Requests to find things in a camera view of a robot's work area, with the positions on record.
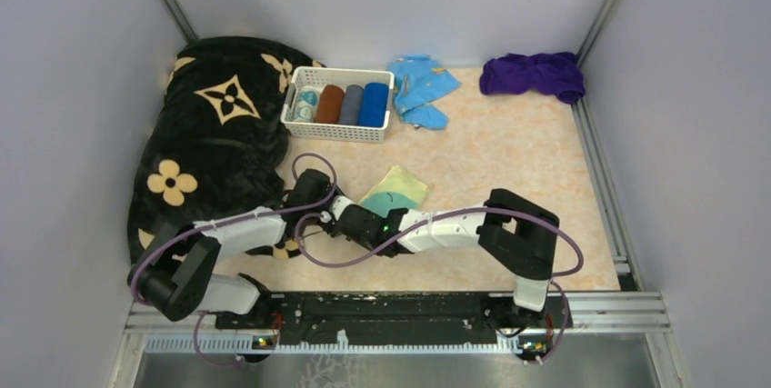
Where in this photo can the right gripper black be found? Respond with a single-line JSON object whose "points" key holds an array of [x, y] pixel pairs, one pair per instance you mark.
{"points": [[361, 243]]}

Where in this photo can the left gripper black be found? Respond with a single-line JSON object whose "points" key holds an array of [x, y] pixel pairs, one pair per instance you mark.
{"points": [[328, 196]]}

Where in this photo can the yellow green towel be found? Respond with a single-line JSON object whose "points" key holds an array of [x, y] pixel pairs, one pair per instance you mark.
{"points": [[398, 189]]}

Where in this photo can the royal blue towel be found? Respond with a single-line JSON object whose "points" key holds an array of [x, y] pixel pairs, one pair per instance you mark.
{"points": [[372, 112]]}

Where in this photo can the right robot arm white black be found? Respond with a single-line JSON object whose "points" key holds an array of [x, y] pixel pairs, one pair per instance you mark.
{"points": [[518, 233]]}

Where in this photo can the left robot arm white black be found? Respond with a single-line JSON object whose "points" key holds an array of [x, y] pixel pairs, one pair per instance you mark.
{"points": [[176, 273]]}

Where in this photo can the white blue patterned rolled towel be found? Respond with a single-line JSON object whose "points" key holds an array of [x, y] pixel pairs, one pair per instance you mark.
{"points": [[305, 106]]}

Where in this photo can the grey rolled towel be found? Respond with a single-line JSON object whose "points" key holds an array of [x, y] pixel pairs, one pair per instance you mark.
{"points": [[351, 105]]}

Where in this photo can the brown rolled towel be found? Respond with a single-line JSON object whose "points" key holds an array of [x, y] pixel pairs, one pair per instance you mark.
{"points": [[329, 105]]}

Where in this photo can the white plastic basket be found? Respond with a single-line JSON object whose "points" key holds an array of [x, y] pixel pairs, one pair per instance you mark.
{"points": [[307, 78]]}

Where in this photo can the black floral blanket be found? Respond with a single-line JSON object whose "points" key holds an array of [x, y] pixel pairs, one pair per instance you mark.
{"points": [[218, 139]]}

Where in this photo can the light blue patterned towel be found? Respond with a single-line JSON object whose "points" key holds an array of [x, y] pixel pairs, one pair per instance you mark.
{"points": [[420, 80]]}

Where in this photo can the purple towel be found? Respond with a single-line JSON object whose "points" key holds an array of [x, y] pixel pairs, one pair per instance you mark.
{"points": [[554, 74]]}

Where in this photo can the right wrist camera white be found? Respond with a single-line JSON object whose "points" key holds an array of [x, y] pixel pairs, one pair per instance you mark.
{"points": [[332, 210]]}

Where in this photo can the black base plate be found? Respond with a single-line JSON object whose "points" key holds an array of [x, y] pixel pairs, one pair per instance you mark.
{"points": [[395, 319]]}

